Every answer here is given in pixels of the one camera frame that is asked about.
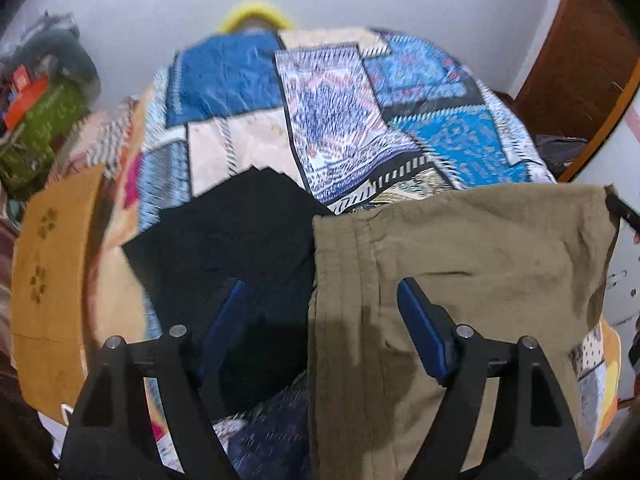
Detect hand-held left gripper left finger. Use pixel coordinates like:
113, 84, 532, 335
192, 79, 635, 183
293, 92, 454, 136
59, 279, 247, 480

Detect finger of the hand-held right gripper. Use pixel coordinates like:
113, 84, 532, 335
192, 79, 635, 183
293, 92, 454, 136
605, 195, 640, 235

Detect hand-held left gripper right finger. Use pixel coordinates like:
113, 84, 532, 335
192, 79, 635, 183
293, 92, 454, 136
396, 277, 586, 480

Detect khaki pants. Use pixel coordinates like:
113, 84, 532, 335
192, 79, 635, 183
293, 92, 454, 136
306, 184, 621, 480

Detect dark cloth bundle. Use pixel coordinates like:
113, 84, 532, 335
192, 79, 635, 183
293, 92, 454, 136
531, 133, 590, 181

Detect black folded garment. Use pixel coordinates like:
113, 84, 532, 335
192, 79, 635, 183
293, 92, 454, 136
122, 166, 335, 420

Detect brown wooden door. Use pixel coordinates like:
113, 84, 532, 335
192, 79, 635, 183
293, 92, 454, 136
513, 0, 640, 183

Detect orange cloth with flower print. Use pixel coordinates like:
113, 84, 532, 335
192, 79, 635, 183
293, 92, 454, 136
10, 164, 107, 427

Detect patchwork printed bedspread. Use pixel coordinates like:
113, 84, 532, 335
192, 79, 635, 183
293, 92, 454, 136
90, 27, 623, 480

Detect green patterned bag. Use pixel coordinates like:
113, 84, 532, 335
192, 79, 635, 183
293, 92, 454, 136
0, 80, 92, 200

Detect orange box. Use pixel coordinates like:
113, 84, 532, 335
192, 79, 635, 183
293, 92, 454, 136
4, 65, 51, 130

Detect yellow round object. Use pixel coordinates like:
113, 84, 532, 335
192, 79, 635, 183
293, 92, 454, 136
220, 0, 297, 36

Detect dark grey cloth pile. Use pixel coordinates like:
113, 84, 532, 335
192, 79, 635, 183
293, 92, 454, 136
10, 12, 102, 96

